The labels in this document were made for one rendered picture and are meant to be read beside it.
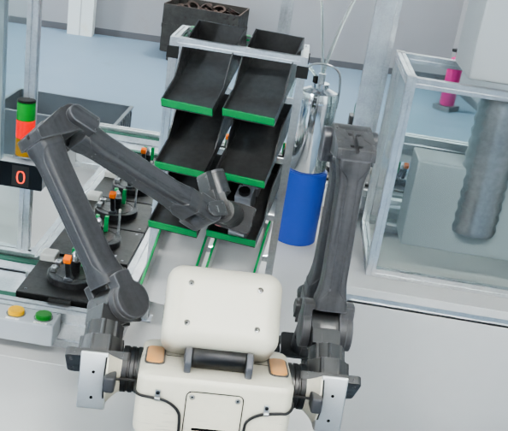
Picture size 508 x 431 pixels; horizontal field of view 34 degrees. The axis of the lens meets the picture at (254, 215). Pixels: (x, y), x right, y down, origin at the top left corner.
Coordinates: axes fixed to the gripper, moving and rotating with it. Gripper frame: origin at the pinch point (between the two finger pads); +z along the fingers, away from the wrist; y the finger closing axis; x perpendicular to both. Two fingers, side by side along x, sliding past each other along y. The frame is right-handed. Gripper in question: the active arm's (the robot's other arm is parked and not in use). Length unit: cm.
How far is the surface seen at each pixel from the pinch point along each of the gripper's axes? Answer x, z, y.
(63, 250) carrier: 22, 23, 54
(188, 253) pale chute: 12.3, 10.5, 13.5
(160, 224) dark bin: 6.9, -2.9, 19.0
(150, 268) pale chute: 19.0, 6.3, 21.3
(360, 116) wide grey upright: -53, 107, -9
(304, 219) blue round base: -9, 86, -2
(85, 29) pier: -197, 722, 421
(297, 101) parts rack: -32.2, -1.7, -6.1
